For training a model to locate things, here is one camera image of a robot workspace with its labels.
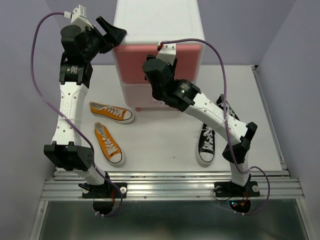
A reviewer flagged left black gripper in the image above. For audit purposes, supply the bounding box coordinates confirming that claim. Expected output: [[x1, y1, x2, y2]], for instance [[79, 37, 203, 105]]
[[82, 17, 128, 62]]

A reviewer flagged light pink drawer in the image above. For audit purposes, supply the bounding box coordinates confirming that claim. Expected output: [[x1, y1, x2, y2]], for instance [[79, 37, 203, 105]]
[[121, 83, 166, 108]]

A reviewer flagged black sneaker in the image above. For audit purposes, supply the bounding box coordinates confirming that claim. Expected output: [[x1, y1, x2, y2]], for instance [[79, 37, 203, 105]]
[[196, 123, 216, 167], [216, 93, 240, 121]]

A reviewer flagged dark pink drawer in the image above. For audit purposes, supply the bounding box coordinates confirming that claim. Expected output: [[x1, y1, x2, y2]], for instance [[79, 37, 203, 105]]
[[114, 44, 203, 84]]

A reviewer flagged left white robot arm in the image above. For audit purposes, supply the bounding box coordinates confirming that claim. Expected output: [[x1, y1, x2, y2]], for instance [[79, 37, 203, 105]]
[[43, 16, 127, 199]]

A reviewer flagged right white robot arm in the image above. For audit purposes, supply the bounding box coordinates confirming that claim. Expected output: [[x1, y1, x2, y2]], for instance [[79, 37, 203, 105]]
[[142, 55, 260, 198]]

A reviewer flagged white plastic drawer cabinet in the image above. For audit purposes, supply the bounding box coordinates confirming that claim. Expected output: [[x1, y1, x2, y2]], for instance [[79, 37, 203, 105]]
[[110, 0, 207, 113]]

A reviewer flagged orange sneaker near cabinet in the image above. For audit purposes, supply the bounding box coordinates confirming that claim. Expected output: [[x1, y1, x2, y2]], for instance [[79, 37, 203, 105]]
[[89, 101, 135, 124]]

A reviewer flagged orange sneaker front left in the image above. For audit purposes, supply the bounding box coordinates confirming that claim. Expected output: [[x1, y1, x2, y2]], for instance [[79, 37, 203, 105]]
[[94, 122, 125, 167]]

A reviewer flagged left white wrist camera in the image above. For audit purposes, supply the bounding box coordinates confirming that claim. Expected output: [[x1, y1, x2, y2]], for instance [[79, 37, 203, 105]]
[[63, 4, 95, 31]]

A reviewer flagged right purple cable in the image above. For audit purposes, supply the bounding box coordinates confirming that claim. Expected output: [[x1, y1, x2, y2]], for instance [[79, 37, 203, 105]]
[[159, 37, 271, 217]]

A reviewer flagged purple cable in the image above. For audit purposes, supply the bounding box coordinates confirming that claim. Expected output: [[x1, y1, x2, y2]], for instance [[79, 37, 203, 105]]
[[31, 11, 124, 218], [159, 37, 271, 217]]

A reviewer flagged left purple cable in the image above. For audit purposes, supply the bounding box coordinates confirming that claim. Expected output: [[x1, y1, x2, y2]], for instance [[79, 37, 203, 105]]
[[31, 11, 124, 218]]

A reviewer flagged aluminium mounting rail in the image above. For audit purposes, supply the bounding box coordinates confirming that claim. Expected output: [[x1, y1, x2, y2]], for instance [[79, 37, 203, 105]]
[[40, 168, 305, 201]]

